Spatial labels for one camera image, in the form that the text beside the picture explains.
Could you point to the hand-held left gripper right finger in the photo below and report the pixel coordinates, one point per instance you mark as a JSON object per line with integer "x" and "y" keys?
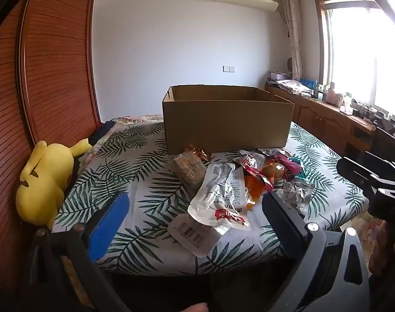
{"x": 278, "y": 214}

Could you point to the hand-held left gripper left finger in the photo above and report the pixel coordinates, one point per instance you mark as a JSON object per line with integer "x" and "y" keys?
{"x": 108, "y": 224}

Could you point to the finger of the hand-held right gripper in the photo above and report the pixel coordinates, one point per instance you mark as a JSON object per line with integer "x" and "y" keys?
{"x": 384, "y": 165}
{"x": 353, "y": 172}

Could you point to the silver foil packet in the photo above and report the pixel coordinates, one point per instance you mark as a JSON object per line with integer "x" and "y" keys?
{"x": 296, "y": 195}

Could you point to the teal candy wrapper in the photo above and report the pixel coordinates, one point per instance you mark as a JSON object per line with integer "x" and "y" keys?
{"x": 298, "y": 171}

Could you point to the magenta snack packet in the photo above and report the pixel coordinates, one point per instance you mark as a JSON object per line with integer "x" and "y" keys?
{"x": 290, "y": 167}

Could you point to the clear grain bar packet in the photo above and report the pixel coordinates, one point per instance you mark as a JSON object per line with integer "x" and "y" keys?
{"x": 189, "y": 173}

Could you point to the brown cardboard box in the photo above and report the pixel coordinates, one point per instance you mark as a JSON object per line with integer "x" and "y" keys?
{"x": 226, "y": 126}

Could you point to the person's left hand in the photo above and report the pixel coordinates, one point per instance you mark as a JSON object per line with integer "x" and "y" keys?
{"x": 196, "y": 307}

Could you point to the dark chair back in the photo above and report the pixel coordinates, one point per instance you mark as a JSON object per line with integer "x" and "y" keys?
{"x": 387, "y": 141}

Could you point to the orange snack packet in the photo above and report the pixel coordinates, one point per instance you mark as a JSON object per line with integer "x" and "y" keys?
{"x": 254, "y": 190}

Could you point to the clear round bun packet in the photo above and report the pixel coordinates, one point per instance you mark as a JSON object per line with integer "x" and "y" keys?
{"x": 274, "y": 172}

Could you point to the red white snack packet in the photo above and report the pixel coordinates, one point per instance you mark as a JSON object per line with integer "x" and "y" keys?
{"x": 248, "y": 162}

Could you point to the leaf print bedsheet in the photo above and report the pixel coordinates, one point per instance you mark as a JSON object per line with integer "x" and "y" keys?
{"x": 145, "y": 175}

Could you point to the large white snack packet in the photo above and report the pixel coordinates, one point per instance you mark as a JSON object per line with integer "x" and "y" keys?
{"x": 220, "y": 195}

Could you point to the wooden sideboard cabinet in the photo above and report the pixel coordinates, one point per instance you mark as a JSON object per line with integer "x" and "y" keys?
{"x": 321, "y": 117}

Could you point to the yellow plush toy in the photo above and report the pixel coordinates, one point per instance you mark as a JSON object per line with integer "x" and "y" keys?
{"x": 43, "y": 185}

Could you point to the pink bottle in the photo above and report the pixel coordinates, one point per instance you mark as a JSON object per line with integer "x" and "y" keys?
{"x": 332, "y": 96}

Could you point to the white barcode snack packet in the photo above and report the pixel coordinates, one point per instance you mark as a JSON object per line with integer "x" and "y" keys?
{"x": 192, "y": 234}

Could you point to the dark cloth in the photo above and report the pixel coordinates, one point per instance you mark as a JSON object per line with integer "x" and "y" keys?
{"x": 101, "y": 133}

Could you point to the blue box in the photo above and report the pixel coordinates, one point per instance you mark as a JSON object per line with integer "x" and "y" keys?
{"x": 308, "y": 83}

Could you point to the red gold candy wrapper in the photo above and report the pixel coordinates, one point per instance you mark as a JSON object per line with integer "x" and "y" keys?
{"x": 197, "y": 153}

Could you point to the stack of papers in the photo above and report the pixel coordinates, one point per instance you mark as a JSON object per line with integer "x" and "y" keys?
{"x": 293, "y": 87}

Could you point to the floral quilt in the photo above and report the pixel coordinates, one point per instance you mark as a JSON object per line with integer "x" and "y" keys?
{"x": 132, "y": 119}

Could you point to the purple box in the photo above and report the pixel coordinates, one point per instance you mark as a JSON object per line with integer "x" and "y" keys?
{"x": 280, "y": 76}

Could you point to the small round mirror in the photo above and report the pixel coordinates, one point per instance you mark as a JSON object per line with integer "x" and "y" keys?
{"x": 290, "y": 65}

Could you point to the wooden framed window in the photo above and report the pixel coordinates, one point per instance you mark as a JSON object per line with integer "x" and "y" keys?
{"x": 360, "y": 39}

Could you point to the patterned curtain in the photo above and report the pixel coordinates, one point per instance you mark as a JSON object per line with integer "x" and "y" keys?
{"x": 293, "y": 29}

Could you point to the wooden headboard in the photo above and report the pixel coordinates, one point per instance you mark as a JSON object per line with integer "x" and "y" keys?
{"x": 54, "y": 71}

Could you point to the white wall switch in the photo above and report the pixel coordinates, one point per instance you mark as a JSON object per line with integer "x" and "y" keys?
{"x": 229, "y": 68}

